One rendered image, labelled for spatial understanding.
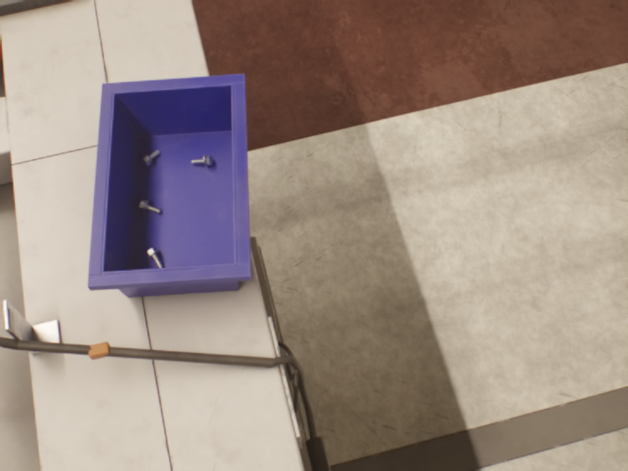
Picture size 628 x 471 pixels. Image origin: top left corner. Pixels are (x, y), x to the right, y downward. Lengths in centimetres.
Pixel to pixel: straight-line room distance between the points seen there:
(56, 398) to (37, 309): 10
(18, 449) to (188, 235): 28
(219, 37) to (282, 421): 145
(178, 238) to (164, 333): 11
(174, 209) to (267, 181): 99
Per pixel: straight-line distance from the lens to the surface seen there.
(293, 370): 82
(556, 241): 184
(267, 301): 127
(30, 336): 85
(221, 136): 92
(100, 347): 79
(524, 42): 213
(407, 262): 176
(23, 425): 91
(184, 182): 89
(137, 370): 82
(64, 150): 95
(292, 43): 207
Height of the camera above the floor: 160
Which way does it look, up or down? 63 degrees down
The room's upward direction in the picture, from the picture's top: 3 degrees counter-clockwise
